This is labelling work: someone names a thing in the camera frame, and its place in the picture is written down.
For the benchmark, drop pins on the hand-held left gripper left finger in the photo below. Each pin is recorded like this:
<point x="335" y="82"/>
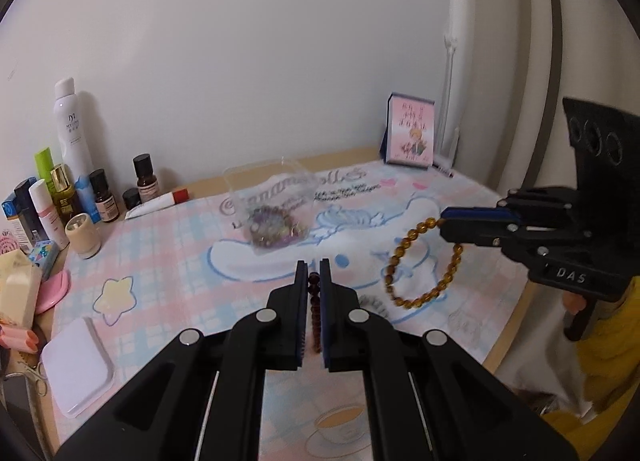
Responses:
<point x="301" y="301"/>

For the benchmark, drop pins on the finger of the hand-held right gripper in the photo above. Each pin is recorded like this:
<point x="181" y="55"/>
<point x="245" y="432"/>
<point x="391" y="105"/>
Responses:
<point x="475" y="214"/>
<point x="475" y="233"/>

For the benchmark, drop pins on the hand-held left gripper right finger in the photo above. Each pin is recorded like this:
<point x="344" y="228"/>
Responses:
<point x="325" y="301"/>

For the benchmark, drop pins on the clear plastic container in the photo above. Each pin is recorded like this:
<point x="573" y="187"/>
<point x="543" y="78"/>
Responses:
<point x="270" y="191"/>

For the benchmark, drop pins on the person's right forearm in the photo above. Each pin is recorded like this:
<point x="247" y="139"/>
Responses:
<point x="605" y="371"/>

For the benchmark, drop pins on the person's right hand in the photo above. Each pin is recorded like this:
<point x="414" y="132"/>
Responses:
<point x="569" y="302"/>

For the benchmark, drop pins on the black pen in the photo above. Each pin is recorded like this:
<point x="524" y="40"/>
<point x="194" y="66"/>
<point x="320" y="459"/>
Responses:
<point x="442" y="168"/>

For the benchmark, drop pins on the pink cartoon standing card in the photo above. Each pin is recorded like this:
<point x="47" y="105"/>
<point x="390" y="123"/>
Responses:
<point x="412" y="131"/>

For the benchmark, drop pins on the pastel plaid cartoon mat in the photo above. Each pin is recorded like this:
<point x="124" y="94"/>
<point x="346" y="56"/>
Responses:
<point x="200" y="261"/>

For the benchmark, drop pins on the white tube red cap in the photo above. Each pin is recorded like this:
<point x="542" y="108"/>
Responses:
<point x="155" y="203"/>

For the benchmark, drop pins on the brown glass bottle black cap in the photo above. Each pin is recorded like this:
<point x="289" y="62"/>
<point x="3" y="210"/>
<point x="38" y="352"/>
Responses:
<point x="146" y="181"/>

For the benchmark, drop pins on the small dark jar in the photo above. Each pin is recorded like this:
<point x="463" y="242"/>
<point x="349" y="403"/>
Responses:
<point x="131" y="198"/>

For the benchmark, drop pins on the brown dropper bottle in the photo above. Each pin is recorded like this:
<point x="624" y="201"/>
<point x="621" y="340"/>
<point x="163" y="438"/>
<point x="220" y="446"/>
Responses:
<point x="104" y="201"/>

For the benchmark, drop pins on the beige cylinder cup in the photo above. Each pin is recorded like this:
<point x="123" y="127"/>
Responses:
<point x="84" y="236"/>

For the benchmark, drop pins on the pink dish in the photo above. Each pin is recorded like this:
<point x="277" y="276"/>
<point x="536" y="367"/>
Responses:
<point x="52" y="291"/>

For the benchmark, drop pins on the blue patterned packet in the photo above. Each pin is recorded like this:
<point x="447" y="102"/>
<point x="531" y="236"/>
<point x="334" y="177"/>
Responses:
<point x="44" y="258"/>

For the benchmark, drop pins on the gold capped amber bottle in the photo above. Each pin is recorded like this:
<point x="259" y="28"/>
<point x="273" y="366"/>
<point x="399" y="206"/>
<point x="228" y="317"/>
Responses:
<point x="62" y="191"/>

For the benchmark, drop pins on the white bottle pink label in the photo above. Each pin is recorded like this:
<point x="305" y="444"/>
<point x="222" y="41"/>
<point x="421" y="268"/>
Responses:
<point x="47" y="216"/>

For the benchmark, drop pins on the small scissors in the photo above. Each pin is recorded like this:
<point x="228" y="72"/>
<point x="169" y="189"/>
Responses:
<point x="32" y="376"/>

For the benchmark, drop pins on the pink rolled item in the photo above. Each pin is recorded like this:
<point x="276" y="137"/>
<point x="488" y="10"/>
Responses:
<point x="17" y="338"/>

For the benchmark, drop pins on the tall white spray bottle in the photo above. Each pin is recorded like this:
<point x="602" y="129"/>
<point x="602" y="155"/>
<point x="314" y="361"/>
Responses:
<point x="72" y="126"/>

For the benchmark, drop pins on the green tube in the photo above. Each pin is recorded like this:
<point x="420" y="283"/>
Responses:
<point x="45" y="161"/>

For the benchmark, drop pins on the dark cosmetics box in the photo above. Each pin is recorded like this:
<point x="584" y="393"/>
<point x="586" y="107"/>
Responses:
<point x="25" y="201"/>

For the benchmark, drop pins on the blue cosmetics box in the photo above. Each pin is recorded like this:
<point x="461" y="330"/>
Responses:
<point x="11" y="216"/>

